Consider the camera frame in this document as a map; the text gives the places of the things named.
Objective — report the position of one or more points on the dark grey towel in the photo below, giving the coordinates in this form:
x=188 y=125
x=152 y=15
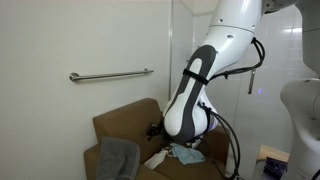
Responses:
x=119 y=159

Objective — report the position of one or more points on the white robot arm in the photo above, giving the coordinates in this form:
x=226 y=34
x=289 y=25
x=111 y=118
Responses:
x=189 y=114

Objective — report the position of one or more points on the dark blue box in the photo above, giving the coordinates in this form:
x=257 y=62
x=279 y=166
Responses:
x=275 y=168

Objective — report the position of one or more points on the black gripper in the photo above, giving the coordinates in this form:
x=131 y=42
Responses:
x=153 y=130

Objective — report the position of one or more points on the brown leather armchair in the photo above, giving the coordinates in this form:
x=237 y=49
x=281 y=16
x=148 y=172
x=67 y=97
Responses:
x=130 y=122

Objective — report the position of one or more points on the white cloth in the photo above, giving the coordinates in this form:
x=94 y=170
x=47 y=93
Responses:
x=158 y=158

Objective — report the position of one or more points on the steel wall grab bar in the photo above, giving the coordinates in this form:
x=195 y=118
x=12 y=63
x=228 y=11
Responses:
x=74 y=77

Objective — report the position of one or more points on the steel glass door handle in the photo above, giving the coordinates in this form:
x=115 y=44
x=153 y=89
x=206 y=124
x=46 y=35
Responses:
x=251 y=82

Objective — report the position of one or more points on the wooden stool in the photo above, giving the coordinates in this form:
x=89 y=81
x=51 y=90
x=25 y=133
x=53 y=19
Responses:
x=269 y=152

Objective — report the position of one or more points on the light blue cloth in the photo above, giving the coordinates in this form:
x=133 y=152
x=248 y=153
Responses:
x=186 y=155

